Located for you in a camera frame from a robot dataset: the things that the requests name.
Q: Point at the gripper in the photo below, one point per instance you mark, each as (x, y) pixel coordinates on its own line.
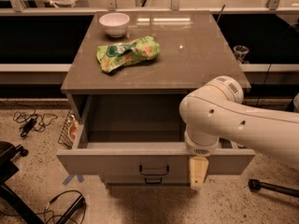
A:
(201, 148)

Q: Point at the grey top drawer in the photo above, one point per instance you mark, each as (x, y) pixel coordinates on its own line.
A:
(137, 135)

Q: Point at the grey drawer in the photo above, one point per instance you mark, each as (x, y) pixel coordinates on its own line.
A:
(140, 180)
(137, 135)

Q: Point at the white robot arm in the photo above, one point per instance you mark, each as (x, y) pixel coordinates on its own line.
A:
(215, 111)

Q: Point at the grey bottom drawer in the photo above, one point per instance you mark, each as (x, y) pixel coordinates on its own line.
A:
(140, 180)

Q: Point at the grey drawer cabinet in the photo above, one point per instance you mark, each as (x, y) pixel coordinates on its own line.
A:
(192, 52)

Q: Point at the black tripod leg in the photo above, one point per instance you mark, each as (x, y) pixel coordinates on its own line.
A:
(257, 185)

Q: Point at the blue tape cross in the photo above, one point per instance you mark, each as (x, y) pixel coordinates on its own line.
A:
(80, 179)

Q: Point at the clear glass cup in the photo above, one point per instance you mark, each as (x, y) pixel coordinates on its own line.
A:
(240, 52)

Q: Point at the green snack bag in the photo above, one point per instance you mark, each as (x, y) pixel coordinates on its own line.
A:
(112, 57)

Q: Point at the white ceramic bowl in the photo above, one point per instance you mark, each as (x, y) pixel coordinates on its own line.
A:
(115, 24)

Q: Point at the black office chair base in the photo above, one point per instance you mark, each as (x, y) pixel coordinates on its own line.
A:
(7, 170)

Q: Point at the black stand with cable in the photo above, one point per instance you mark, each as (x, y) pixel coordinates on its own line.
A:
(79, 203)

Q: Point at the wire basket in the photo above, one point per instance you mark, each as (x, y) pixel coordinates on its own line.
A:
(69, 130)

